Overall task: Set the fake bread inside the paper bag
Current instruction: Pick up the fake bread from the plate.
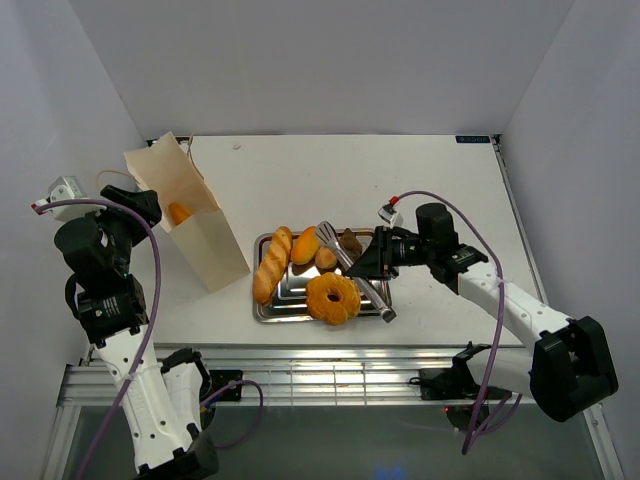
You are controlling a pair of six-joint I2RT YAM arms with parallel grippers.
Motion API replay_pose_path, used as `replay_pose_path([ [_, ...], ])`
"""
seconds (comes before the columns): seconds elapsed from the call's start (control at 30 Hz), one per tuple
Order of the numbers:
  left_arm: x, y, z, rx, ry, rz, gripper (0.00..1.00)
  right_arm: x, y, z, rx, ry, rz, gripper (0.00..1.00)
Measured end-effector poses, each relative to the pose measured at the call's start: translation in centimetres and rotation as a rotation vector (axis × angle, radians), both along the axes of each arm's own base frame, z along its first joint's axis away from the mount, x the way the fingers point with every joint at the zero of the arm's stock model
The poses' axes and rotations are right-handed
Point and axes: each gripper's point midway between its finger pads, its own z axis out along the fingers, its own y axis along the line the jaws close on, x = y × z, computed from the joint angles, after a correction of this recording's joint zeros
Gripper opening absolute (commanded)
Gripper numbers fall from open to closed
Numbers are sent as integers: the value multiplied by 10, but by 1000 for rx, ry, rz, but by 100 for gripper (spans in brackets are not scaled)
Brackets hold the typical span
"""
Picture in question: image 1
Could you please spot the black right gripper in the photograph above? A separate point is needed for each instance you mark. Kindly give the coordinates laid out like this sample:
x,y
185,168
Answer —
x,y
374,265

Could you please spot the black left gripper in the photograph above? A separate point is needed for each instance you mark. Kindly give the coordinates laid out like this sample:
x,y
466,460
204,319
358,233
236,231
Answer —
x,y
145,203

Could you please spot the short loaf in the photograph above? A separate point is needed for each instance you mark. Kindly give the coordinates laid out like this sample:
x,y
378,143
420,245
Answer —
x,y
179,212

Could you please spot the beige paper bag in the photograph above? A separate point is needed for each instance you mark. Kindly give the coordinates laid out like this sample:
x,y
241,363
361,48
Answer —
x,y
203,248

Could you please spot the metal tongs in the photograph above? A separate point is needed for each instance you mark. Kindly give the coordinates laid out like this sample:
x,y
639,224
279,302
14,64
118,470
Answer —
x,y
327,237

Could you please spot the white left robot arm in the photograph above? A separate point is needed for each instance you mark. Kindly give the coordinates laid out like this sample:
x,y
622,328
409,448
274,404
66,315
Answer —
x,y
160,398

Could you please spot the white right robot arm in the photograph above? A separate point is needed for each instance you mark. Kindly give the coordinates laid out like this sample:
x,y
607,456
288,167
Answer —
x,y
565,365

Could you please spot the brown chocolate croissant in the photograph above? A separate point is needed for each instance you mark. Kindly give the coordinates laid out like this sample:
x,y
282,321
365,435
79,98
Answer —
x,y
350,243

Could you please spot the small round bun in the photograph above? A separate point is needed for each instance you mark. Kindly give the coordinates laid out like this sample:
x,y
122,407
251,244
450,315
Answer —
x,y
325,259

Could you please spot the orange oval bun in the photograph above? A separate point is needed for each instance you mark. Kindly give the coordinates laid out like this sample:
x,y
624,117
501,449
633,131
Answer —
x,y
305,247

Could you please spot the twisted loaf back left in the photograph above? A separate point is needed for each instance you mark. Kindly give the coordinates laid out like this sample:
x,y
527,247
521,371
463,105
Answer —
x,y
272,267

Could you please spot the metal tray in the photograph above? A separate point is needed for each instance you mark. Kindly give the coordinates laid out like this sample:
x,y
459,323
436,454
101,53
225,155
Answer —
x,y
288,300

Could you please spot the blue label right corner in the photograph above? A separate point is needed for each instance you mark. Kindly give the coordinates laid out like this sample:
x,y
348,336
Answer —
x,y
473,139

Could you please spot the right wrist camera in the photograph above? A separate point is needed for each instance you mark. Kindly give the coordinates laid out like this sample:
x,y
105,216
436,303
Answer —
x,y
389,214

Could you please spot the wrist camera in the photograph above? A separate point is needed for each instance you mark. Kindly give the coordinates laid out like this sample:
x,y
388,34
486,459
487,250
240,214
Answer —
x,y
65,188
389,214

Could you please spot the ring shaped bread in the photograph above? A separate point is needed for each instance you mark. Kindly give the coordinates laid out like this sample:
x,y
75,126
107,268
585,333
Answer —
x,y
333,298

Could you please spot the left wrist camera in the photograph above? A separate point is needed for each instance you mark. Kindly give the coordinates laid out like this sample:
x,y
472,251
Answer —
x,y
65,188

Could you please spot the aluminium frame rail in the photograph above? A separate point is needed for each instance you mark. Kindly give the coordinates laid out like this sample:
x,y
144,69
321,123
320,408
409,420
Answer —
x,y
292,377

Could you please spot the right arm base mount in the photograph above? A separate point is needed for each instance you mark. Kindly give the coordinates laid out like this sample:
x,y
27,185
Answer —
x,y
446,384

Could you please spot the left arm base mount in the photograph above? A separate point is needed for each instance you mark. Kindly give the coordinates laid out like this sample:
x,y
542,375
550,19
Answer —
x,y
225,385

